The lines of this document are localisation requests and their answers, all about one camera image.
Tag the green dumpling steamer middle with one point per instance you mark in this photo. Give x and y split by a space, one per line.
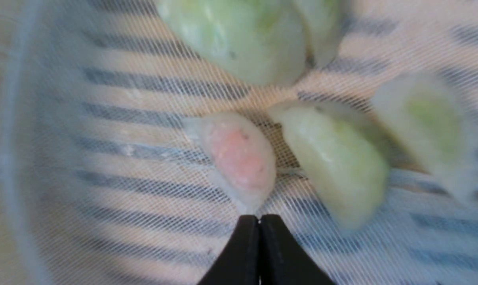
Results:
429 120

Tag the green dumpling steamer top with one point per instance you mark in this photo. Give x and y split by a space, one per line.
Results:
324 27

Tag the green dumpling steamer left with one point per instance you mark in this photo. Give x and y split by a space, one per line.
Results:
258 41

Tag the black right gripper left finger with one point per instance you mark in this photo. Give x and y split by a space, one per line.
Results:
238 263

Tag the yellow rimmed bamboo steamer basket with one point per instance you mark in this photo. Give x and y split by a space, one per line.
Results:
243 142

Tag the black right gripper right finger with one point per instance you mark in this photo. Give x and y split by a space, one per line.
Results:
282 261

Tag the green dumpling steamer centre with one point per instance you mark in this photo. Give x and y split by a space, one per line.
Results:
342 152

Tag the green dumpling steamer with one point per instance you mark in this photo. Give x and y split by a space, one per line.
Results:
342 152
258 41
429 120
324 27

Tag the white steamer mesh liner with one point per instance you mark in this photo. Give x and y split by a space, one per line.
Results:
103 187

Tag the pink dumpling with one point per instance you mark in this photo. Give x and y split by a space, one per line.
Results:
243 157

